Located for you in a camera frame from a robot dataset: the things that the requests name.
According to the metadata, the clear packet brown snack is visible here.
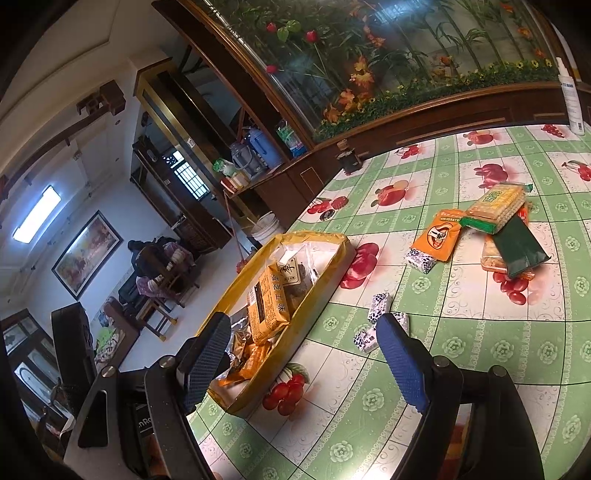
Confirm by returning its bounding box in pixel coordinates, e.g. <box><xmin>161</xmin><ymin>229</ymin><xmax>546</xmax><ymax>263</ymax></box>
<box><xmin>281</xmin><ymin>258</ymin><xmax>319</xmax><ymax>301</ymax></box>

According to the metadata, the brown sofa printed blanket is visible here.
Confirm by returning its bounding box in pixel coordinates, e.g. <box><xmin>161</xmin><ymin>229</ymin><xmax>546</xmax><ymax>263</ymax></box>
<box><xmin>95</xmin><ymin>300</ymin><xmax>141</xmax><ymax>365</ymax></box>

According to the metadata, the blue thermos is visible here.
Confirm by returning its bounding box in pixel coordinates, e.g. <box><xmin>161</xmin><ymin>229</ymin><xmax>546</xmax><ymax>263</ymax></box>
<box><xmin>247</xmin><ymin>127</ymin><xmax>283</xmax><ymax>169</ymax></box>

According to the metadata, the yellow cracker pack green wrap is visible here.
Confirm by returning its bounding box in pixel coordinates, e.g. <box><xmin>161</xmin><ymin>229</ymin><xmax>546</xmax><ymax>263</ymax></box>
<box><xmin>459</xmin><ymin>182</ymin><xmax>534</xmax><ymax>232</ymax></box>

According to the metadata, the red broom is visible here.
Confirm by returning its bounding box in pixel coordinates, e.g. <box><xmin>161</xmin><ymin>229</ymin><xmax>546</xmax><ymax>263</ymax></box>
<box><xmin>223</xmin><ymin>189</ymin><xmax>252</xmax><ymax>274</ymax></box>

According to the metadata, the artificial flower glass display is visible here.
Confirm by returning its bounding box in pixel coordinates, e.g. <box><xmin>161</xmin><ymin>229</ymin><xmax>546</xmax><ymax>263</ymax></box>
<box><xmin>189</xmin><ymin>0</ymin><xmax>561</xmax><ymax>144</ymax></box>

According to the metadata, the wooden stool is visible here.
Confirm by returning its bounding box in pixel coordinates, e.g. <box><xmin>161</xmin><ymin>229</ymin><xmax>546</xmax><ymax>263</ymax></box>
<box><xmin>139</xmin><ymin>295</ymin><xmax>181</xmax><ymax>342</ymax></box>

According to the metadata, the glass door cabinet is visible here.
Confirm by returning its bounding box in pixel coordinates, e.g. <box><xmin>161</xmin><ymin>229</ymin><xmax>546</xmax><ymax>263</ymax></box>
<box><xmin>0</xmin><ymin>309</ymin><xmax>61</xmax><ymax>416</ymax></box>

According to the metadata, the framed wall painting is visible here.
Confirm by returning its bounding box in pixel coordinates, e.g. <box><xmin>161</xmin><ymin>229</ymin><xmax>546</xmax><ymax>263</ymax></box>
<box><xmin>52</xmin><ymin>210</ymin><xmax>124</xmax><ymax>301</ymax></box>

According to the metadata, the plain orange snack packet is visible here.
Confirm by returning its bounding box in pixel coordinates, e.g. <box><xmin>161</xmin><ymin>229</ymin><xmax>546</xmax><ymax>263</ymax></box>
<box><xmin>226</xmin><ymin>342</ymin><xmax>271</xmax><ymax>381</ymax></box>

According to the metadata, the dark green packet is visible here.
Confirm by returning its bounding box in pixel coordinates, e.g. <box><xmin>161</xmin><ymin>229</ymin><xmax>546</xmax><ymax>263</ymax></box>
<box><xmin>489</xmin><ymin>217</ymin><xmax>551</xmax><ymax>279</ymax></box>

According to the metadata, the wooden partition cabinet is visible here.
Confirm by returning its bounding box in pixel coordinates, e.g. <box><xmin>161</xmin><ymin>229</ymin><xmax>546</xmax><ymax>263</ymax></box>
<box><xmin>152</xmin><ymin>0</ymin><xmax>573</xmax><ymax>232</ymax></box>

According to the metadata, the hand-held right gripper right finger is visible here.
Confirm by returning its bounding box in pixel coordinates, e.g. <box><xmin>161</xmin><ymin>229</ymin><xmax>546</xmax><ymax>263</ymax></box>
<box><xmin>375</xmin><ymin>312</ymin><xmax>543</xmax><ymax>480</ymax></box>

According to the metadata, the white plastic bucket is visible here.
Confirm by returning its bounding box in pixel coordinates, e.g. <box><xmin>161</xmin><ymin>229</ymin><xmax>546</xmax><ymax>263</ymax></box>
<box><xmin>252</xmin><ymin>211</ymin><xmax>286</xmax><ymax>245</ymax></box>

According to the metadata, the black flat panel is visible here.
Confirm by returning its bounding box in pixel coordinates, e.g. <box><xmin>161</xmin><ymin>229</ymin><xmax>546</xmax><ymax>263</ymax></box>
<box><xmin>51</xmin><ymin>302</ymin><xmax>98</xmax><ymax>402</ymax></box>

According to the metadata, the black sofa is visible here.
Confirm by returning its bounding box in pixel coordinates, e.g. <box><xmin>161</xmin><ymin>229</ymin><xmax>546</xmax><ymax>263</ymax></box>
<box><xmin>117</xmin><ymin>272</ymin><xmax>144</xmax><ymax>306</ymax></box>

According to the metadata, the orange wafer packet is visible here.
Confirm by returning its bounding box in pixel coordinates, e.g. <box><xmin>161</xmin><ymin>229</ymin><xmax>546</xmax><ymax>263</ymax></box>
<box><xmin>248</xmin><ymin>262</ymin><xmax>291</xmax><ymax>346</ymax></box>

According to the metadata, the ceiling light panel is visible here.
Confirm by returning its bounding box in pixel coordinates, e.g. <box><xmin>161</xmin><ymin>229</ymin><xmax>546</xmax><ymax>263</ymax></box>
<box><xmin>11</xmin><ymin>185</ymin><xmax>63</xmax><ymax>244</ymax></box>

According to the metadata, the clear packet red snack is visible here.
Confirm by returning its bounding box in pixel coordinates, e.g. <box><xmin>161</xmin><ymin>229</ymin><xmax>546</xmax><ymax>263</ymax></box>
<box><xmin>480</xmin><ymin>203</ymin><xmax>536</xmax><ymax>282</ymax></box>

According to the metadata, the green fruit print tablecloth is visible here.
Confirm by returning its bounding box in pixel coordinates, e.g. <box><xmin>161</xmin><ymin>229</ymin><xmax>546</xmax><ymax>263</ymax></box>
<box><xmin>187</xmin><ymin>122</ymin><xmax>591</xmax><ymax>480</ymax></box>

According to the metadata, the grey water jug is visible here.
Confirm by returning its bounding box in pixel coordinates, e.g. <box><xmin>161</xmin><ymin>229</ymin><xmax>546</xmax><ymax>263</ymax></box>
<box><xmin>229</xmin><ymin>141</ymin><xmax>254</xmax><ymax>178</ymax></box>

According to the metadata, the orange tiger logo packet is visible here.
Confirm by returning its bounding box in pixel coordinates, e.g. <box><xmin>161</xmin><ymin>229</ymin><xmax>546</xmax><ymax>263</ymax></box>
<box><xmin>412</xmin><ymin>209</ymin><xmax>465</xmax><ymax>263</ymax></box>

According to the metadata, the white spray bottle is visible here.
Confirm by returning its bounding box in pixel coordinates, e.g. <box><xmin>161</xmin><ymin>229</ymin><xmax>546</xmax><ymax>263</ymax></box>
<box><xmin>555</xmin><ymin>56</ymin><xmax>586</xmax><ymax>136</ymax></box>

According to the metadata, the silver foil packet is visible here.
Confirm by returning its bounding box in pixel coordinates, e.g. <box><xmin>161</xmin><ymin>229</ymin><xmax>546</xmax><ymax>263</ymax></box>
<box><xmin>228</xmin><ymin>315</ymin><xmax>252</xmax><ymax>356</ymax></box>

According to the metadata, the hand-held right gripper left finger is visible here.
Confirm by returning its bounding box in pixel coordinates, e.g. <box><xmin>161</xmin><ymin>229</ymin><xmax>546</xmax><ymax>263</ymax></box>
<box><xmin>62</xmin><ymin>312</ymin><xmax>232</xmax><ymax>480</ymax></box>

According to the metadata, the green label plastic bottle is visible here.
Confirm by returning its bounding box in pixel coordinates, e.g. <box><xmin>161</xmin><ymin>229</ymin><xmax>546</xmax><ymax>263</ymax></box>
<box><xmin>276</xmin><ymin>120</ymin><xmax>308</xmax><ymax>158</ymax></box>

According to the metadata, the wooden chair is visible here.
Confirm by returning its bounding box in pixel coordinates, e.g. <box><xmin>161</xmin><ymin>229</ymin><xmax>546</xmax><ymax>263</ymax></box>
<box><xmin>139</xmin><ymin>244</ymin><xmax>201</xmax><ymax>310</ymax></box>

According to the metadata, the yellow rimmed white tray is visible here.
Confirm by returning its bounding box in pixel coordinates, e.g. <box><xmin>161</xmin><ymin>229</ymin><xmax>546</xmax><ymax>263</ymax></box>
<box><xmin>196</xmin><ymin>232</ymin><xmax>357</xmax><ymax>415</ymax></box>

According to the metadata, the barred window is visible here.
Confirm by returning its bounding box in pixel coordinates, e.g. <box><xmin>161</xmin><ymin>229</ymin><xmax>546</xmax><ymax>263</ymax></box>
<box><xmin>164</xmin><ymin>150</ymin><xmax>208</xmax><ymax>201</ymax></box>

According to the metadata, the dark glass jar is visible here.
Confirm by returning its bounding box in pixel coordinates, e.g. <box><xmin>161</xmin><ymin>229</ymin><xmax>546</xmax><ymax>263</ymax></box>
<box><xmin>336</xmin><ymin>138</ymin><xmax>362</xmax><ymax>175</ymax></box>

